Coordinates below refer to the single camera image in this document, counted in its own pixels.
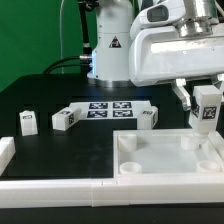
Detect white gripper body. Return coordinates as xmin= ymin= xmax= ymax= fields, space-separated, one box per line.
xmin=129 ymin=24 xmax=224 ymax=86

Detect white square tabletop tray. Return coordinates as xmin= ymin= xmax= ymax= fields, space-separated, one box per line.
xmin=113 ymin=129 xmax=224 ymax=175

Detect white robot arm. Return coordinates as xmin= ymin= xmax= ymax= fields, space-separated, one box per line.
xmin=78 ymin=0 xmax=224 ymax=110

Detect white marker tag sheet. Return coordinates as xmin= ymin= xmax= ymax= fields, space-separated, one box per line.
xmin=70 ymin=101 xmax=151 ymax=120

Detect white left fence block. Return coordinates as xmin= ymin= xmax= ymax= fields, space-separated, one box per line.
xmin=0 ymin=137 xmax=16 ymax=176

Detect white front fence bar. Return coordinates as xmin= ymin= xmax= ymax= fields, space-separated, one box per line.
xmin=0 ymin=173 xmax=224 ymax=208

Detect black cables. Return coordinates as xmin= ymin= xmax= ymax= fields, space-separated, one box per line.
xmin=42 ymin=0 xmax=98 ymax=75

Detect white thin cable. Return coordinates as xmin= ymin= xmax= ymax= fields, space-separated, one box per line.
xmin=59 ymin=0 xmax=67 ymax=75

